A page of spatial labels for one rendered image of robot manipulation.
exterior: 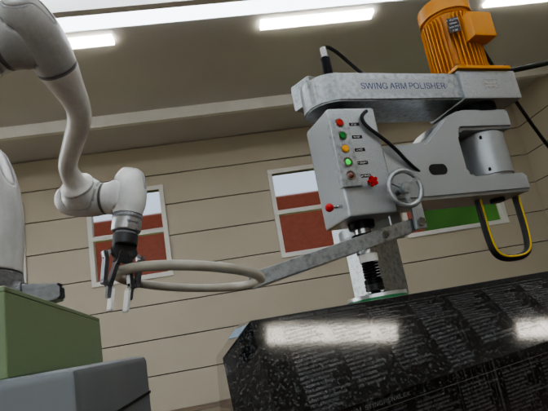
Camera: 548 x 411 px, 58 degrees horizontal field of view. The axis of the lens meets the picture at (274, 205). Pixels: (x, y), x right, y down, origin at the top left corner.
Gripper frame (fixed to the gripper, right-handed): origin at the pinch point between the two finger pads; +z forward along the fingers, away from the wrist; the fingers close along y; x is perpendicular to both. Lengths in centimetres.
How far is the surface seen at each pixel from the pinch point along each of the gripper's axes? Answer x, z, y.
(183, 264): -20.5, -8.5, 8.5
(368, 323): -53, 7, 48
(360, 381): -59, 22, 36
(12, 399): -88, 23, -49
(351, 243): -30, -24, 71
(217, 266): -24.7, -8.6, 17.1
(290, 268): -20, -13, 50
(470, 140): -53, -73, 124
